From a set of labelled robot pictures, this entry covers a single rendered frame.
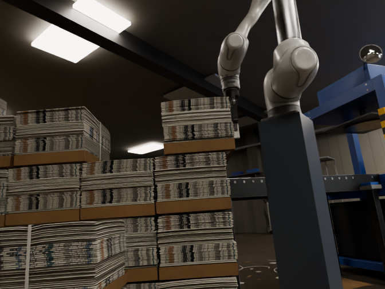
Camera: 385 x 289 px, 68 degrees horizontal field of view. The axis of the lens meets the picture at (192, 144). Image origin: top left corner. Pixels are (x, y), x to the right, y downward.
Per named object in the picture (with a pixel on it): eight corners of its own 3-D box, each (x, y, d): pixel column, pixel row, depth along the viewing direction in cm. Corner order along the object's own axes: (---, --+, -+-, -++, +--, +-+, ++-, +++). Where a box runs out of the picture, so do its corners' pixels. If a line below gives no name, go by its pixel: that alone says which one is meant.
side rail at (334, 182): (223, 198, 173) (221, 178, 176) (219, 198, 178) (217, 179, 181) (382, 188, 217) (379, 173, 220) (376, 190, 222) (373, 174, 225)
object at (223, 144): (235, 148, 113) (234, 137, 113) (163, 153, 112) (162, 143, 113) (231, 155, 128) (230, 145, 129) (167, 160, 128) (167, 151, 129)
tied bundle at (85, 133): (85, 161, 114) (86, 107, 119) (11, 167, 113) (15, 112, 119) (112, 175, 150) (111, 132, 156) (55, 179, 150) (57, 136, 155)
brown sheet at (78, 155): (85, 160, 114) (85, 149, 115) (12, 165, 114) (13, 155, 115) (112, 173, 151) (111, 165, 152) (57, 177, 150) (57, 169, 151)
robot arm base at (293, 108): (312, 122, 143) (310, 112, 144) (298, 112, 126) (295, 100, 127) (278, 131, 154) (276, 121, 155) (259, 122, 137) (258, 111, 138)
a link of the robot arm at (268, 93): (294, 114, 147) (287, 76, 153) (307, 101, 130) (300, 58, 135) (263, 117, 147) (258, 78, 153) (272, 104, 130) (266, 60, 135)
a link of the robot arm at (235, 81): (221, 77, 136) (222, 88, 134) (240, 75, 135) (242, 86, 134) (220, 85, 144) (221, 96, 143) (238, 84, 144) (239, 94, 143)
